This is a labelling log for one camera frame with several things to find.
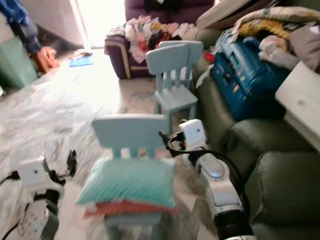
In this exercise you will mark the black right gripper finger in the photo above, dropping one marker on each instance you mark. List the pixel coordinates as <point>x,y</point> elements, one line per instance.
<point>163,138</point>

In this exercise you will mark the teal dotted plush pillow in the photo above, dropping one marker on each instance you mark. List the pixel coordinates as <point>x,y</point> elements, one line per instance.
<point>127,185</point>

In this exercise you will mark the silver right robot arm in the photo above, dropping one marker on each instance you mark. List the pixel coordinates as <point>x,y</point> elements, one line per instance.
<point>220,192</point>

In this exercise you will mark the pink plush pillow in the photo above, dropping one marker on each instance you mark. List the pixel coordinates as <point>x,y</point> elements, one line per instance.
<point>130,208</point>

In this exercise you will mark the purple sofa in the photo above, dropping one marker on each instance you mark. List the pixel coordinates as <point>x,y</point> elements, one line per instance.
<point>160,7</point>

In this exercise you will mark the light blue child chair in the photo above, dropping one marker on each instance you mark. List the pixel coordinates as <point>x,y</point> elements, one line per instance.
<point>195,50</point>
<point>170,62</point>
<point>130,131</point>

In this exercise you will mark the small red object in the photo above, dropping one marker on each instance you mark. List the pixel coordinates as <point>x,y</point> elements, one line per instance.
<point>209,56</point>

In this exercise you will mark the blue plastic case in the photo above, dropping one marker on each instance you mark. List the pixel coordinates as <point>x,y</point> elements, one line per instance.
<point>245,75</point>

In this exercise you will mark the blue flat floor item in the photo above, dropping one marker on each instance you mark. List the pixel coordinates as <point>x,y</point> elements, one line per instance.
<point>81,61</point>

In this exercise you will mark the pile of mixed clothes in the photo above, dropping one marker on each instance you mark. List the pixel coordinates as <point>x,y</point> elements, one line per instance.
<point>145,35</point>

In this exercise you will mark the orange bundle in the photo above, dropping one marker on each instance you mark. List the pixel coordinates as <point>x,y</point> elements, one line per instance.
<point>47,57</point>

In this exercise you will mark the green box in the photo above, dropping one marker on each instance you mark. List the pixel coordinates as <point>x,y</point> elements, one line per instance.
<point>12,65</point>

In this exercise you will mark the pale pink cloth bundle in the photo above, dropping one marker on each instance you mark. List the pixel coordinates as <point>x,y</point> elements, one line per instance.
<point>275,50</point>

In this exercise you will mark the beige cushion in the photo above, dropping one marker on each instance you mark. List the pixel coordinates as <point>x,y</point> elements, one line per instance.
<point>230,12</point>

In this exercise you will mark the yellow cloth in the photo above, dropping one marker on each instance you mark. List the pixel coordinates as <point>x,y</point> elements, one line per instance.
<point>265,27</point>

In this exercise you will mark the person in blue clothes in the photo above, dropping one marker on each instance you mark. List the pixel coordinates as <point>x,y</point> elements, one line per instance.
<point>17,17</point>

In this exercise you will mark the grey cloth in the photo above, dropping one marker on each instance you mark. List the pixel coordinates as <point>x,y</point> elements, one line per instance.
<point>307,45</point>

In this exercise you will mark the folded patterned blanket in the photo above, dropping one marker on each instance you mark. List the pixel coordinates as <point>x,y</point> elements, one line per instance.
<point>280,15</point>

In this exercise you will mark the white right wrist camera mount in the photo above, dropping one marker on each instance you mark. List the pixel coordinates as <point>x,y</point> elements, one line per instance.
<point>192,132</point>

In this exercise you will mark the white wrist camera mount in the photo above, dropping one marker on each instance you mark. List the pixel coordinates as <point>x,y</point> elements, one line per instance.
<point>36,175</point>
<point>192,132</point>

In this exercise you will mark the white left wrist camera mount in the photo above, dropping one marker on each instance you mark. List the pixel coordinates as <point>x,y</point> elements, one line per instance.
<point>36,175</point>

